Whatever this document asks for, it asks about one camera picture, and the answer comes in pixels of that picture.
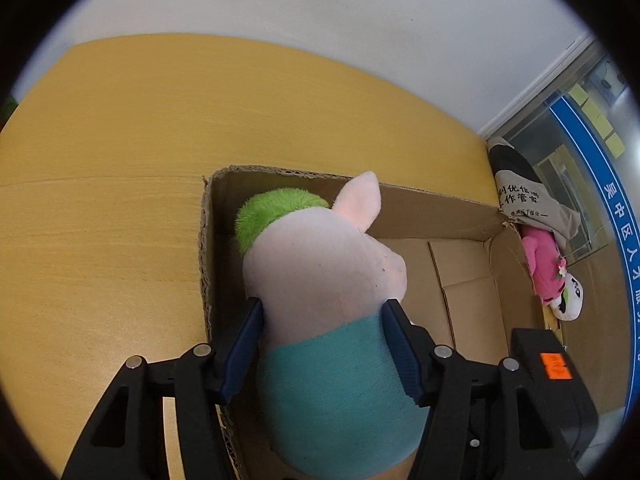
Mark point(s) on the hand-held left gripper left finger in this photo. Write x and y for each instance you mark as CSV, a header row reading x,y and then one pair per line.
x,y
242,350

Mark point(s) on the yellow sticky note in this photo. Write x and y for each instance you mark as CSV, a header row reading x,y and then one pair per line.
x,y
580,93
592,108
614,144
602,123

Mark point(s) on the pink panda plush toy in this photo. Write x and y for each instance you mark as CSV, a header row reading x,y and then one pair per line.
x,y
540,255

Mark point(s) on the black and white cloth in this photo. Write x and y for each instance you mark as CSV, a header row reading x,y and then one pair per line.
x,y
512,160

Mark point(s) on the cardboard box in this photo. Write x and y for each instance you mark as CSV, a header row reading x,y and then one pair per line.
x,y
465,270

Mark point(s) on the pink pig plush toy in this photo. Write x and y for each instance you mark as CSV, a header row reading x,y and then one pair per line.
x,y
320,270

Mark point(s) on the grey glass partition frame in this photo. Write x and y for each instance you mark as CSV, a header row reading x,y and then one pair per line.
x,y
530,95

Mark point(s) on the blue wall banner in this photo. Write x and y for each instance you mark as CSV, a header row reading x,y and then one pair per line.
x,y
615,210

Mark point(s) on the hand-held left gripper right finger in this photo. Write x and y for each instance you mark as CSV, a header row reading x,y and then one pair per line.
x,y
400,350

